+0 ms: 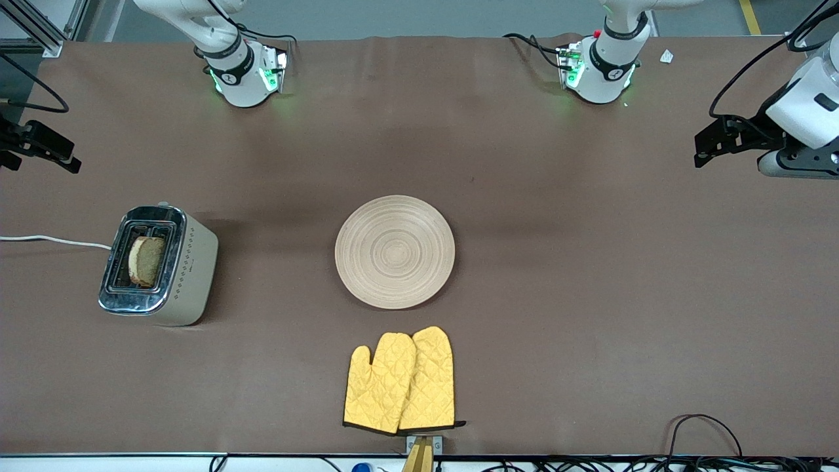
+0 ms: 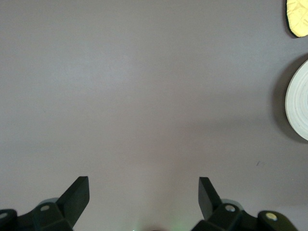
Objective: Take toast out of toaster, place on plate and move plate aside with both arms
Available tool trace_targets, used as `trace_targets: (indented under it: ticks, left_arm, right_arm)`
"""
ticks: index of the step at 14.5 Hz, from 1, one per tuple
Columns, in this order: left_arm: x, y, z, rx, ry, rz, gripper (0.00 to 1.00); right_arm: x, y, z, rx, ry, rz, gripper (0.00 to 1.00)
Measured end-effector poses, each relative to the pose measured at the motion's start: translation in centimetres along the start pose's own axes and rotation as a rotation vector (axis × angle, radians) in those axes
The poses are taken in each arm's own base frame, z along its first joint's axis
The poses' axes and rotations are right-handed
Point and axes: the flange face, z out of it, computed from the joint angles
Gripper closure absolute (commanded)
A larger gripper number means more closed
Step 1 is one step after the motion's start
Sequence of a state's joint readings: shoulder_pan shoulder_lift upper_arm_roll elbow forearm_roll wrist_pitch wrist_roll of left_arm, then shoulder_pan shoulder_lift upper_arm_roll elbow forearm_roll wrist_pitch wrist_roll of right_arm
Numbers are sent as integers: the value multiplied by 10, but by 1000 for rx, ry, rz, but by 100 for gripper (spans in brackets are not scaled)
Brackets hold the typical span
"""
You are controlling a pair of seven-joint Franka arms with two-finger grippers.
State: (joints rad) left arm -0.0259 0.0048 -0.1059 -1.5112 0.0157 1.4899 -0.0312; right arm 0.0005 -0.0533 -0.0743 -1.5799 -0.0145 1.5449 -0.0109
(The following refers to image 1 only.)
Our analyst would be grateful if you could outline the yellow quilted oven mitt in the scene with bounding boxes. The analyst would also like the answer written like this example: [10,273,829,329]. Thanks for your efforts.
[399,326,467,431]
[343,332,418,435]

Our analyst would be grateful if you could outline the round wooden plate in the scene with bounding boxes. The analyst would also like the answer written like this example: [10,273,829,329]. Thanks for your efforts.
[334,195,456,310]

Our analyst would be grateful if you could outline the black base cable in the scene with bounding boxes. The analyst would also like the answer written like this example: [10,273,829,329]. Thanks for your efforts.
[503,33,566,70]

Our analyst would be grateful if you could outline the beige chrome toaster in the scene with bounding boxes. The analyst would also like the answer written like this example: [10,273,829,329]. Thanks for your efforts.
[98,202,219,327]

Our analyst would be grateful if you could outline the white toaster power cable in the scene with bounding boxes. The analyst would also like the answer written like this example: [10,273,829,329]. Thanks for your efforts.
[0,235,113,251]

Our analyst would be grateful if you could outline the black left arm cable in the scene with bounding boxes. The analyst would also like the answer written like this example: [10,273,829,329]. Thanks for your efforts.
[709,0,839,120]

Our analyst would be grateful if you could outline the yellow floor tape strip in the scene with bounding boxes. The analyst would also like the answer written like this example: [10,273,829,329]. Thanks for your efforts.
[739,0,763,36]

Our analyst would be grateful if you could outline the green lit connector board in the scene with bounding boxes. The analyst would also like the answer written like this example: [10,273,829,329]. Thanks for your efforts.
[556,43,584,90]
[261,45,290,94]

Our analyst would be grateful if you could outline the black looped cable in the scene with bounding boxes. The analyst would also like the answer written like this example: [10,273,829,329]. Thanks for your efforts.
[667,414,745,460]

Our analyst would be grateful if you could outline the aluminium frame profile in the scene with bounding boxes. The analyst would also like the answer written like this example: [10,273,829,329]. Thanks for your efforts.
[0,0,89,58]

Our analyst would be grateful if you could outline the brown table cover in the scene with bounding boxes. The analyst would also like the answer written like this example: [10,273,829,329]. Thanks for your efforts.
[0,34,839,456]

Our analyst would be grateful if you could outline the black cable bundle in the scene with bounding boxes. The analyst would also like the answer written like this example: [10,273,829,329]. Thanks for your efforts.
[482,455,839,472]

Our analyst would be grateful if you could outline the brown toast slice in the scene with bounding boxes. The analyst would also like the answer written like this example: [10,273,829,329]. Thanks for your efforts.
[128,236,166,288]

